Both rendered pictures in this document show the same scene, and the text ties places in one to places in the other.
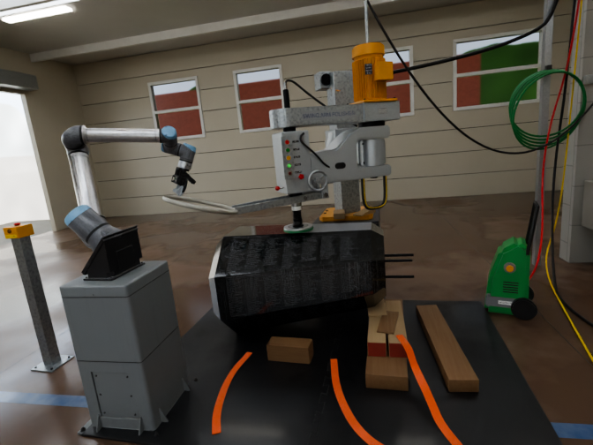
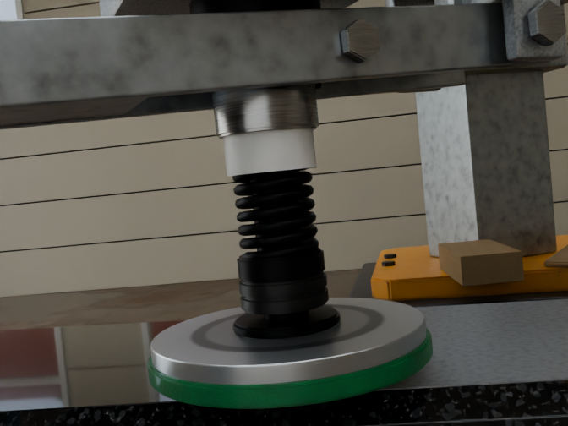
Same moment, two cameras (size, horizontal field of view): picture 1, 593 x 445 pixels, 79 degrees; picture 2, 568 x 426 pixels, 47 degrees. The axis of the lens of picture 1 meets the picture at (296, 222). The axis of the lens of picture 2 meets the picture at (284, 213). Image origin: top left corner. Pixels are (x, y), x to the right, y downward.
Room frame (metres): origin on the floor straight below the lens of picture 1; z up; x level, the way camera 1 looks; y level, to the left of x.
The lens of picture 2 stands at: (2.06, 0.02, 0.99)
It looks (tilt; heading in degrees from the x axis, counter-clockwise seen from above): 3 degrees down; 356
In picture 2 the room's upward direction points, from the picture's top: 6 degrees counter-clockwise
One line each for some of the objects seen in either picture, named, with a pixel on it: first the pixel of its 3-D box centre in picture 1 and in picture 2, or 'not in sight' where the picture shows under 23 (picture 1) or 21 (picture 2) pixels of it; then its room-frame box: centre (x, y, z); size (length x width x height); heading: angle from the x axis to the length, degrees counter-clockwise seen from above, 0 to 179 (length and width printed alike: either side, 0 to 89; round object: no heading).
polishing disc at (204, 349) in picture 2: (297, 226); (287, 332); (2.57, -0.01, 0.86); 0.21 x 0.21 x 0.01
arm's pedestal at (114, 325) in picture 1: (131, 341); not in sight; (1.91, 1.02, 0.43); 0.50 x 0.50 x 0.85; 78
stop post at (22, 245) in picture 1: (35, 297); not in sight; (2.48, 1.94, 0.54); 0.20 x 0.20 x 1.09; 75
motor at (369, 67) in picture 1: (370, 75); not in sight; (2.78, -0.64, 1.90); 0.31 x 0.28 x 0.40; 19
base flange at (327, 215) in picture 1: (348, 213); (491, 261); (3.43, -0.51, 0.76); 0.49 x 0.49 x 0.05; 75
